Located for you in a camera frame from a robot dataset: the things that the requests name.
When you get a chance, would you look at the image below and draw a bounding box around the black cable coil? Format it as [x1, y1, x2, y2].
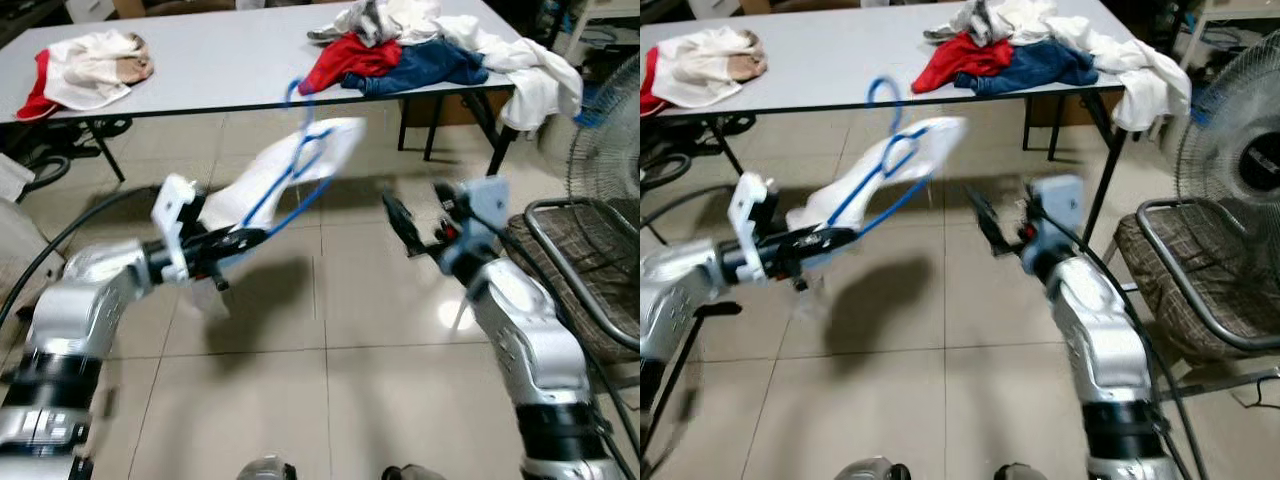
[0, 115, 131, 196]
[640, 110, 746, 191]

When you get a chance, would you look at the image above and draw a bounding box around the cream t-shirt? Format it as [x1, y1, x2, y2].
[655, 27, 766, 109]
[45, 30, 151, 111]

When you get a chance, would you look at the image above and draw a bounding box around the black clothes rack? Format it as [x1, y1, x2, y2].
[640, 300, 743, 479]

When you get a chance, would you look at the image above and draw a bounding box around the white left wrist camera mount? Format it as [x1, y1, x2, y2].
[728, 172, 781, 284]
[152, 175, 206, 284]

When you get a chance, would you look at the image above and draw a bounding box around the tan garment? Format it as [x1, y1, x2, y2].
[115, 35, 156, 86]
[730, 32, 769, 81]

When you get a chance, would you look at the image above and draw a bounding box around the white t-shirt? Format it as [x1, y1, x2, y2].
[185, 117, 368, 321]
[785, 115, 969, 321]

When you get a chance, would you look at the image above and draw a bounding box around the brown cardboard box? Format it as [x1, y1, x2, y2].
[400, 93, 501, 129]

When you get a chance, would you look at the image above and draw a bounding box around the red t-shirt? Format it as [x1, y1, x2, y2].
[910, 33, 1016, 96]
[640, 45, 671, 116]
[15, 48, 61, 121]
[298, 33, 403, 96]

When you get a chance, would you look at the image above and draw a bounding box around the black standing fan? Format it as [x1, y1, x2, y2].
[537, 50, 641, 211]
[1175, 30, 1280, 216]

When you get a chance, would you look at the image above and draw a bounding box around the blue plastic hanger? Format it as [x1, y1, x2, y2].
[825, 75, 936, 233]
[240, 78, 336, 236]

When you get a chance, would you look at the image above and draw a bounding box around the white side desk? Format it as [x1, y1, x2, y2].
[1180, 0, 1280, 71]
[560, 0, 641, 61]

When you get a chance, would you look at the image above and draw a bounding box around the plaid cushion metal chair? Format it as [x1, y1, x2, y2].
[1113, 197, 1280, 411]
[505, 197, 641, 396]

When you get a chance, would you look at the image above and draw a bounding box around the grey and white garment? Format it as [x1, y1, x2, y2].
[922, 0, 1001, 46]
[308, 0, 386, 46]

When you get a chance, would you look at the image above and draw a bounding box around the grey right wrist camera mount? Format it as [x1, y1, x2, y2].
[455, 177, 511, 271]
[1030, 175, 1086, 271]

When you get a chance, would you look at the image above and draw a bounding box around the blue denim garment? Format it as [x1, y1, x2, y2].
[340, 38, 491, 98]
[953, 38, 1099, 98]

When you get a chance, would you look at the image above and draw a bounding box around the white shirt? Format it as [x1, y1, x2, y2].
[1045, 15, 1193, 133]
[435, 15, 584, 131]

